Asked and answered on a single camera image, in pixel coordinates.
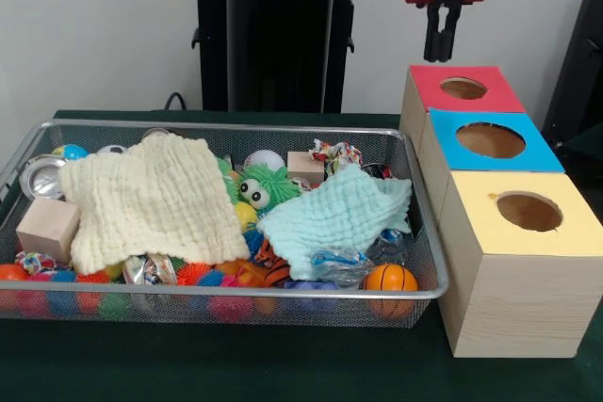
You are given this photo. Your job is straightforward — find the multicolour rope knot ball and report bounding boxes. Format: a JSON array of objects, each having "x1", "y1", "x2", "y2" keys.
[
  {"x1": 14, "y1": 250, "x2": 57, "y2": 276},
  {"x1": 308, "y1": 137, "x2": 364, "y2": 177}
]

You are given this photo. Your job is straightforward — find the cream waffle cloth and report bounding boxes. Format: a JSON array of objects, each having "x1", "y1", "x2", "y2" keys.
[{"x1": 58, "y1": 132, "x2": 252, "y2": 276}]

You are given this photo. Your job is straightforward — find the wooden box with three holes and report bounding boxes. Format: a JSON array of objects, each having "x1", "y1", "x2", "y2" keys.
[{"x1": 399, "y1": 64, "x2": 603, "y2": 359}]

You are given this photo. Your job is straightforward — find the metal mesh bin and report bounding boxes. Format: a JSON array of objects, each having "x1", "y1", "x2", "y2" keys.
[{"x1": 0, "y1": 119, "x2": 449, "y2": 330}]

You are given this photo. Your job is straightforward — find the black stand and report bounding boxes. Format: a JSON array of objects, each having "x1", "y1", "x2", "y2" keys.
[{"x1": 541, "y1": 0, "x2": 603, "y2": 149}]

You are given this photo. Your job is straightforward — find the dark green tablecloth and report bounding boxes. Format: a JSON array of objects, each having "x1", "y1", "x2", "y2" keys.
[
  {"x1": 0, "y1": 109, "x2": 603, "y2": 402},
  {"x1": 562, "y1": 121, "x2": 603, "y2": 176}
]

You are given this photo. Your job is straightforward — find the small wooden cube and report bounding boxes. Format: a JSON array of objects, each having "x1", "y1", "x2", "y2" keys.
[{"x1": 285, "y1": 151, "x2": 326, "y2": 185}]

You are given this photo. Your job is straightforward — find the light blue waffle cloth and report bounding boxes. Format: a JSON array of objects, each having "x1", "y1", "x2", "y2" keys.
[{"x1": 256, "y1": 162, "x2": 415, "y2": 281}]

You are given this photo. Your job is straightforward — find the white baseball toy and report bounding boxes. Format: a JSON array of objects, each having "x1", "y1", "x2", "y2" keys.
[{"x1": 244, "y1": 149, "x2": 287, "y2": 172}]

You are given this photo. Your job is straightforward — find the green fuzzy toy with eyes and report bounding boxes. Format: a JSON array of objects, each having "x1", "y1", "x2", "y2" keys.
[{"x1": 235, "y1": 162, "x2": 302, "y2": 213}]

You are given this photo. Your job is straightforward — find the orange basketball toy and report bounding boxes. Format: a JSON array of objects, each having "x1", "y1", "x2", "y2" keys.
[{"x1": 362, "y1": 263, "x2": 419, "y2": 318}]

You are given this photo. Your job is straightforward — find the blue globe ball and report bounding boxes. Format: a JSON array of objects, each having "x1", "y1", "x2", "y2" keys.
[{"x1": 50, "y1": 143, "x2": 90, "y2": 162}]

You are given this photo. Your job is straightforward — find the silver metal can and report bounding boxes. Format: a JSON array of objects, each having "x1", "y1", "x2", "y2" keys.
[{"x1": 19, "y1": 154, "x2": 67, "y2": 201}]

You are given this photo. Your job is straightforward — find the large wooden cube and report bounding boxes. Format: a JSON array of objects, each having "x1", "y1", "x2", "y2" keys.
[{"x1": 15, "y1": 197, "x2": 82, "y2": 265}]

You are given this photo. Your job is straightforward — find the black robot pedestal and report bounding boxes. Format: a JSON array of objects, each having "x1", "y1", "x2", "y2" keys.
[{"x1": 182, "y1": 0, "x2": 378, "y2": 115}]

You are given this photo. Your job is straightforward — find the black cable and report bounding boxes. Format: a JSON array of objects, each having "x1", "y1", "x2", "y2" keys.
[{"x1": 163, "y1": 90, "x2": 204, "y2": 112}]

